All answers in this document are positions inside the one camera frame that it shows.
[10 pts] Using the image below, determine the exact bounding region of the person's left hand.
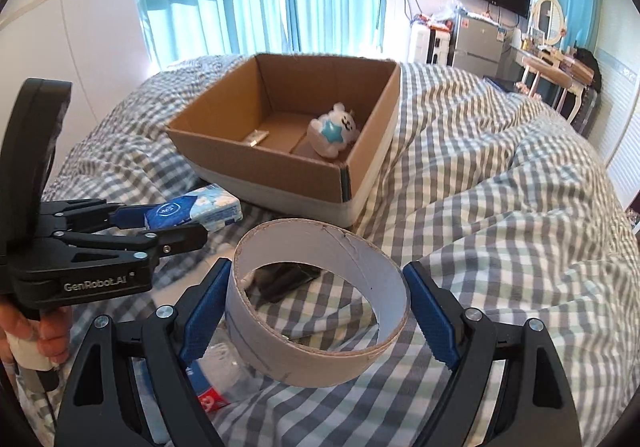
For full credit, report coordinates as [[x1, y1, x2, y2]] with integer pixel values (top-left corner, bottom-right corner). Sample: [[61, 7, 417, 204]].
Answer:
[[0, 299, 72, 370]]

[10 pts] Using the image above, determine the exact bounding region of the grey checked blanket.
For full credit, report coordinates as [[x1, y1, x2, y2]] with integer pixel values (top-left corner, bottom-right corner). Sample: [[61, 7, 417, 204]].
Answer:
[[15, 52, 640, 447]]

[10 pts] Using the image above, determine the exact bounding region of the black flat object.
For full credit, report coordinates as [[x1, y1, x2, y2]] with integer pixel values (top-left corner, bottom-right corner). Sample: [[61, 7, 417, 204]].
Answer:
[[252, 263, 323, 300]]

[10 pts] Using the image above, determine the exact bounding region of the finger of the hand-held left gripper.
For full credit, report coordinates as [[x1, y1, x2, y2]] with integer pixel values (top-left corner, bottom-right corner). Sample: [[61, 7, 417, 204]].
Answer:
[[40, 198, 152, 231], [50, 224, 209, 264]]

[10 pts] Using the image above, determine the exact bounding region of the silver fridge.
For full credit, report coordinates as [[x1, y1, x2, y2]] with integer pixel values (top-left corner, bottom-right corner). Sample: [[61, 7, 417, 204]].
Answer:
[[451, 12, 513, 78]]

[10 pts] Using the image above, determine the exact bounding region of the cream dressing table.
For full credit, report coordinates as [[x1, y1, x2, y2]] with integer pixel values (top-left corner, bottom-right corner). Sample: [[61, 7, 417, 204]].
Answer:
[[515, 44, 601, 123]]

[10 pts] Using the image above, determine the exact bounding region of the blue tissue pack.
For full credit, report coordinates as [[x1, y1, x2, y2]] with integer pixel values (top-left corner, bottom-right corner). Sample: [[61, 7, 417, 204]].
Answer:
[[145, 183, 244, 231]]

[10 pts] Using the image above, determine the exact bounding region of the clear plastic bag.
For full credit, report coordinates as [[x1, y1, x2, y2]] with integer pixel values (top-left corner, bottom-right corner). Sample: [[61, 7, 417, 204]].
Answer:
[[434, 0, 471, 26]]

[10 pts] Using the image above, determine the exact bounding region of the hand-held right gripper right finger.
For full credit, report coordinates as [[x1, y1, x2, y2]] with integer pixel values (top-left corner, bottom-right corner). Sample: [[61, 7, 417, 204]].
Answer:
[[401, 261, 583, 447]]

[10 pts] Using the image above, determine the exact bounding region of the white cardboard ring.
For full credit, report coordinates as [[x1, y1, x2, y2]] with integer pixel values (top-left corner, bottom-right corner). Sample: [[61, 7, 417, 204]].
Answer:
[[225, 218, 412, 388]]

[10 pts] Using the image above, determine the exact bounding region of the brown cardboard box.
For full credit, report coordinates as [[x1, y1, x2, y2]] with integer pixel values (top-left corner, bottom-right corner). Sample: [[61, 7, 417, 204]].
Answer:
[[165, 52, 402, 228]]

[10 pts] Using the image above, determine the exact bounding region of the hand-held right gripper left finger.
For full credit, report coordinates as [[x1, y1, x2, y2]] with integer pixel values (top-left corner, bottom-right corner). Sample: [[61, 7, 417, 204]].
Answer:
[[54, 257, 233, 447]]

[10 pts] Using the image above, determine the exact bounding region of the clear plastic packet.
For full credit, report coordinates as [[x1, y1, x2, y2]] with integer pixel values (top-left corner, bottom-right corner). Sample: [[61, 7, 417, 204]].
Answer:
[[184, 327, 246, 413]]

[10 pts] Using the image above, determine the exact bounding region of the black bag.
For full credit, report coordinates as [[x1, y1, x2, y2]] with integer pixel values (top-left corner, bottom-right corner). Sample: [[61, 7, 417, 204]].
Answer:
[[575, 47, 603, 93]]

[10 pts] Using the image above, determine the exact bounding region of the white plush toy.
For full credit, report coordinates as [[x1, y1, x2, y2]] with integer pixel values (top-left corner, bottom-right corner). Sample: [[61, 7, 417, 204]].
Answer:
[[306, 102, 362, 159]]

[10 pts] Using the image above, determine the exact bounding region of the white appliance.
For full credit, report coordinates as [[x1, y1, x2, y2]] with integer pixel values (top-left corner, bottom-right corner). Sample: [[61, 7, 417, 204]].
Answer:
[[407, 22, 453, 65]]

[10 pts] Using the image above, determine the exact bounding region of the oval vanity mirror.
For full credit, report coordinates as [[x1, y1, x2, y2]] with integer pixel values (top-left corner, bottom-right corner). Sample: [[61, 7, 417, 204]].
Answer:
[[531, 0, 567, 45]]

